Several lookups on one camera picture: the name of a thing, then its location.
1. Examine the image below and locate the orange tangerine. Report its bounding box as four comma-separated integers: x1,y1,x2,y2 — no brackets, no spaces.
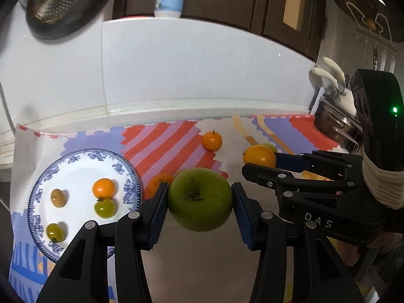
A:
243,145,276,168
92,178,116,199

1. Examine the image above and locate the yellow-green apple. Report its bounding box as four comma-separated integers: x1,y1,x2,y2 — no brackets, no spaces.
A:
261,142,277,153

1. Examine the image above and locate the small green fruit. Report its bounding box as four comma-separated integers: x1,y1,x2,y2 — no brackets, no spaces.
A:
46,223,65,243

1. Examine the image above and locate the green tomato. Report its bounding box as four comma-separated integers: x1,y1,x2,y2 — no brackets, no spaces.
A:
94,198,116,219

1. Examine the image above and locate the large green apple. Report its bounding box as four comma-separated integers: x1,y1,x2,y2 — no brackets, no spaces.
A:
168,168,233,232

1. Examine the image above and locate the brown kiwi fruit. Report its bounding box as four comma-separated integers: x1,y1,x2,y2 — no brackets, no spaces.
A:
51,189,66,208

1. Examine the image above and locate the white knife block holder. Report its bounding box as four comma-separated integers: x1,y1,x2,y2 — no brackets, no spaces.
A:
310,86,357,118

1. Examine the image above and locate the orange with stem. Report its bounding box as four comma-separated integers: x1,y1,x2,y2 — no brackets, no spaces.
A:
201,130,222,152

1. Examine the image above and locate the colourful patterned table mat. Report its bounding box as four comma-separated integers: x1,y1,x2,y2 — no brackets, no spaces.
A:
9,115,340,302

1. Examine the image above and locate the blue white porcelain plate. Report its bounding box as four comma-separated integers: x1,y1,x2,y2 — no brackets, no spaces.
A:
27,148,142,263

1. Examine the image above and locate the dark wooden cabinet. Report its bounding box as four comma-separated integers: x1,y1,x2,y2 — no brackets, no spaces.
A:
112,0,326,61

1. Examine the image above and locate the black hanging pan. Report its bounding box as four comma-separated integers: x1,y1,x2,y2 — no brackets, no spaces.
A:
26,0,109,40

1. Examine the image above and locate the cream knife handle upper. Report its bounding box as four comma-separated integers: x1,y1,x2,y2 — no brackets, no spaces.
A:
322,56,346,82

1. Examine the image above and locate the cream knife handle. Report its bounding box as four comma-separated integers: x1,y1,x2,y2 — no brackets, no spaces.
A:
322,56,346,82
312,66,339,92

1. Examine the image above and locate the cream knife handle lower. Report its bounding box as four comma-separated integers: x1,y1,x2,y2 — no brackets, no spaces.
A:
312,66,339,92

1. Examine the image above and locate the wall utensil hook rack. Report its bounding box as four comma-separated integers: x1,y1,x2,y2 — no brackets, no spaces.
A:
345,2,398,73

